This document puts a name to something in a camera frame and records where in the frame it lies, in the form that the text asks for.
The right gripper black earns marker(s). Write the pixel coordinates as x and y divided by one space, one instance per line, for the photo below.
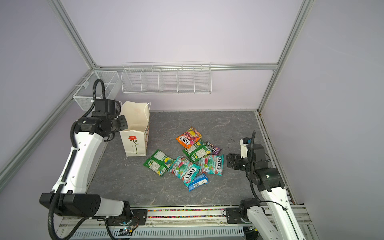
237 157

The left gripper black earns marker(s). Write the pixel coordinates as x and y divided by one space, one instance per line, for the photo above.
124 125

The white floral paper bag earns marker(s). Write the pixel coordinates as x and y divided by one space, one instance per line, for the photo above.
135 137

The blue snack bar packet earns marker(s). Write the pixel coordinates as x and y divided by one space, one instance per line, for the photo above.
198 181

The green yellow snack bag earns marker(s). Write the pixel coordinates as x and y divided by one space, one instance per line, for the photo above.
159 162

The teal Fox's mint candy bag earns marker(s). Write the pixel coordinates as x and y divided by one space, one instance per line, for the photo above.
185 170

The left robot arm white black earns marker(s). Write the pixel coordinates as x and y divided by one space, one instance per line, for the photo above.
68 197

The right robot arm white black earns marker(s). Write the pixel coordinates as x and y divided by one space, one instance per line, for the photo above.
268 188

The teal Fox's mint bag right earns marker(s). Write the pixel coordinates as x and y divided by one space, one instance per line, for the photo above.
212 164

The green candy bag back side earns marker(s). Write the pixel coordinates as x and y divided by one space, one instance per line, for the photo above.
197 151

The orange Fox's fruits candy bag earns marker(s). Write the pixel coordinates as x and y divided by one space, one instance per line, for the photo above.
189 138

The white mesh box basket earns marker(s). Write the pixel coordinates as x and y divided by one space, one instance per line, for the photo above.
84 95

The purple M&M's packet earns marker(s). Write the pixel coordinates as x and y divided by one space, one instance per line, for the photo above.
214 149

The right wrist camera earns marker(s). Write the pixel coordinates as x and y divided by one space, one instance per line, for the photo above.
244 144

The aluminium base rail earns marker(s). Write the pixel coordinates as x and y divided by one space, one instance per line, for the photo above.
188 216

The white wire shelf basket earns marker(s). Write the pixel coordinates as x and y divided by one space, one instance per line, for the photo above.
167 78

